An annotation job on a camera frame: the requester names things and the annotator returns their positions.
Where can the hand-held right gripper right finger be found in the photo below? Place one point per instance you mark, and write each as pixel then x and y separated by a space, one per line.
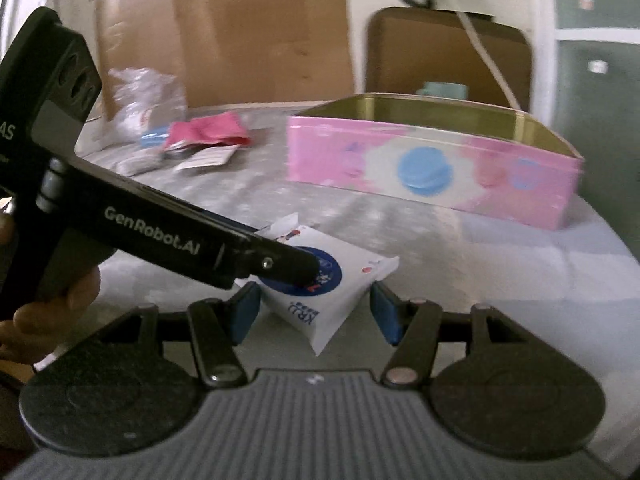
pixel 387 317

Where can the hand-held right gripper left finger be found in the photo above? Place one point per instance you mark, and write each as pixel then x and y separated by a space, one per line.
pixel 245 311

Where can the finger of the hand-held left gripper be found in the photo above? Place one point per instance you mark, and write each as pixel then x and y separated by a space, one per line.
pixel 280 262

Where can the white tissue packet blue print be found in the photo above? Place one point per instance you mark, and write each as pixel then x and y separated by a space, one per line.
pixel 340 300

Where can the pink soft packet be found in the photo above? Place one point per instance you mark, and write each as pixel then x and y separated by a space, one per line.
pixel 210 130

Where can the pink tin box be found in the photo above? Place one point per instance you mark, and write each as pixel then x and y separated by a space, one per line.
pixel 440 175

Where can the grey soft packet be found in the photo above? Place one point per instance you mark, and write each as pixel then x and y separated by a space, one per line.
pixel 134 163

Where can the person's left hand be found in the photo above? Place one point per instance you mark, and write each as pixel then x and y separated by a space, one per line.
pixel 50 322

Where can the white paper label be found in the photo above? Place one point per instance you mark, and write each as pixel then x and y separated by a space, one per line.
pixel 207 157

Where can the clear plastic bag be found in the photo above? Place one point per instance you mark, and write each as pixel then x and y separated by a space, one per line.
pixel 140 95

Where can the large cardboard sheet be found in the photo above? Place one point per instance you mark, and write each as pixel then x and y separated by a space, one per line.
pixel 250 35

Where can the teal cup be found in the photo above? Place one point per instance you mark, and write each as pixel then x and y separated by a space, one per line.
pixel 442 91

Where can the brown chair back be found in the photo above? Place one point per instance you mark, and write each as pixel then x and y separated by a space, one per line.
pixel 425 50

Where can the white window frame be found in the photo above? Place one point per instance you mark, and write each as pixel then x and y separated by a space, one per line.
pixel 595 35

